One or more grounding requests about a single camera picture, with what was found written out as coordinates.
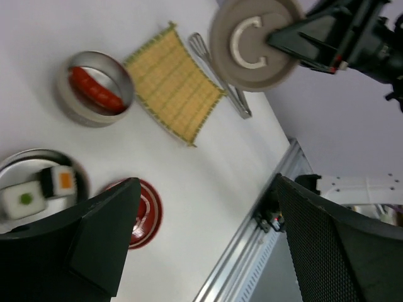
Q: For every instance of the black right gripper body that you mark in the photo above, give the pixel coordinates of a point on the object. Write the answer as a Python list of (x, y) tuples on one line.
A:
[(362, 40)]

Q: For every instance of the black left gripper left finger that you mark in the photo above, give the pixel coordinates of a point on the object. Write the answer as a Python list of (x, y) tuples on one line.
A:
[(77, 254)]

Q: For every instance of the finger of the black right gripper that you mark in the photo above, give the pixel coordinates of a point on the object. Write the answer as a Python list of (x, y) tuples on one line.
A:
[(318, 42)]

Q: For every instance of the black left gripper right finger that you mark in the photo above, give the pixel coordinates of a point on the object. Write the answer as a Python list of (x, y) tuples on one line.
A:
[(339, 254)]

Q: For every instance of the beige round lid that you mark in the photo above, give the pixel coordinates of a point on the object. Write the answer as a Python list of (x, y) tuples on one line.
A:
[(237, 43)]

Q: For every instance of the orange sushi roll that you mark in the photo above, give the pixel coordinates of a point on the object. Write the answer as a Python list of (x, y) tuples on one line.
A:
[(57, 181)]

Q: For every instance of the steel tongs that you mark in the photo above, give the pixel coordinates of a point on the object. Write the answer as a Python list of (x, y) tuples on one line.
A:
[(237, 97)]

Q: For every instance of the red food piece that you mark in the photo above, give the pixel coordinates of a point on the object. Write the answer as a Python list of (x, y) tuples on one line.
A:
[(96, 92)]

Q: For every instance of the red round lid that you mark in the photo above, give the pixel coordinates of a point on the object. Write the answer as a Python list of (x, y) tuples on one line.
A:
[(149, 216)]

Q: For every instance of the red steel container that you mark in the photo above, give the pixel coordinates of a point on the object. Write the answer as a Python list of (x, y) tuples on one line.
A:
[(24, 167)]

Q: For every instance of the bamboo mat tray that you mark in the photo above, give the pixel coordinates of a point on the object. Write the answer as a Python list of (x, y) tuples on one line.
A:
[(171, 86)]

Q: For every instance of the beige steel container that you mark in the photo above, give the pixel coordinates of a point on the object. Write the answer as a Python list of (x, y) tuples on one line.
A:
[(106, 71)]

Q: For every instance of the slotted cable duct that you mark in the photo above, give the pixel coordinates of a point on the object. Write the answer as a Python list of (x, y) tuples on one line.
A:
[(252, 271)]

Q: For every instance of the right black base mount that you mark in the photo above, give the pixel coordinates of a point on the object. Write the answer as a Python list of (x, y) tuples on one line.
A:
[(268, 215)]

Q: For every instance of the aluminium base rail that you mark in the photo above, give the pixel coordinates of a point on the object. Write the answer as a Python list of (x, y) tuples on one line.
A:
[(221, 281)]

